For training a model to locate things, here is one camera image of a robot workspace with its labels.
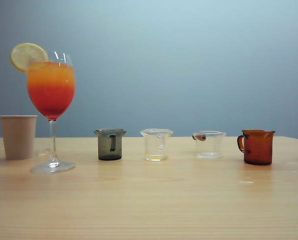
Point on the yellow lemon slice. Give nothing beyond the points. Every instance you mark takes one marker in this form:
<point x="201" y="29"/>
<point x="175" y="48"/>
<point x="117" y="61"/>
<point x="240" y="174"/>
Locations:
<point x="26" y="56"/>

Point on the clear glass measuring cup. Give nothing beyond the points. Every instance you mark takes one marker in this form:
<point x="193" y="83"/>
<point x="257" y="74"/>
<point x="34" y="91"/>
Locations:
<point x="152" y="147"/>

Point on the grey glass measuring cup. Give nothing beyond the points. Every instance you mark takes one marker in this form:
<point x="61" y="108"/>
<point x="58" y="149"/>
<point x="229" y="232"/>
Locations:
<point x="104" y="150"/>

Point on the amber glass measuring cup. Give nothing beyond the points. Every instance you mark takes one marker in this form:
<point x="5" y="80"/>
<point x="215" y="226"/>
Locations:
<point x="258" y="150"/>

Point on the beige paper cup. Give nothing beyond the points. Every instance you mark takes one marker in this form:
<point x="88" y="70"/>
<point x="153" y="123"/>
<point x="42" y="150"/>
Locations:
<point x="17" y="137"/>

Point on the wine glass with orange drink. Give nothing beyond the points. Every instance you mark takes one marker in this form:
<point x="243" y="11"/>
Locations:
<point x="51" y="85"/>

